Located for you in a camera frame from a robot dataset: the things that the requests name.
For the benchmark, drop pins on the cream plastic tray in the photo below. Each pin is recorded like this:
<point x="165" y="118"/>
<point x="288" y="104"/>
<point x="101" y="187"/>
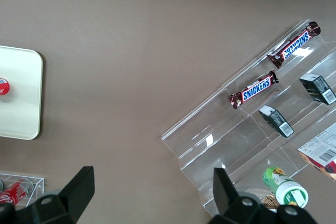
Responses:
<point x="21" y="108"/>

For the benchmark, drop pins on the light wicker basket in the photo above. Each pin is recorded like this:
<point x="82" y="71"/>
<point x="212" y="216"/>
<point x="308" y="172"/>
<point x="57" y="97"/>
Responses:
<point x="269" y="201"/>

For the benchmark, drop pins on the red cola bottle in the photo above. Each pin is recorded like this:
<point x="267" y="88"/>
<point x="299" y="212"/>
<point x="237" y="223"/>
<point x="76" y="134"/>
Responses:
<point x="15" y="192"/>

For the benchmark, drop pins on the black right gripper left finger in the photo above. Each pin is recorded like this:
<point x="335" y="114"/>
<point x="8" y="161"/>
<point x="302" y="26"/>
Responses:
<point x="65" y="203"/>

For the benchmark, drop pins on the Snickers chocolate bar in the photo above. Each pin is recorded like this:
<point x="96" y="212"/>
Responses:
<point x="295" y="44"/>
<point x="253" y="89"/>

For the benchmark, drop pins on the green white plastic bottle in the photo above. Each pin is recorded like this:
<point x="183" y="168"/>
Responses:
<point x="286" y="187"/>

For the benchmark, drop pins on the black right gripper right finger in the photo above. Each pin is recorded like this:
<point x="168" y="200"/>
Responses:
<point x="236" y="208"/>

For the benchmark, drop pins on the white barcode snack box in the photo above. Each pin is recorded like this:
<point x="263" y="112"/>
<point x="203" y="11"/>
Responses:
<point x="320" y="150"/>

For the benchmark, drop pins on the clear acrylic bottle rack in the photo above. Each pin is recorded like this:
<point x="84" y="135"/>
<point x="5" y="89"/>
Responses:
<point x="36" y="187"/>

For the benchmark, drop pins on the clear acrylic stepped shelf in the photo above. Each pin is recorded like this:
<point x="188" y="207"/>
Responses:
<point x="210" y="140"/>

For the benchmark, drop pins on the small black carton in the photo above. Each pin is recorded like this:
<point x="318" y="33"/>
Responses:
<point x="317" y="89"/>
<point x="275" y="120"/>

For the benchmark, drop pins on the red white yogurt cup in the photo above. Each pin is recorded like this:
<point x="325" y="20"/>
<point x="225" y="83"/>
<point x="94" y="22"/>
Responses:
<point x="4" y="86"/>

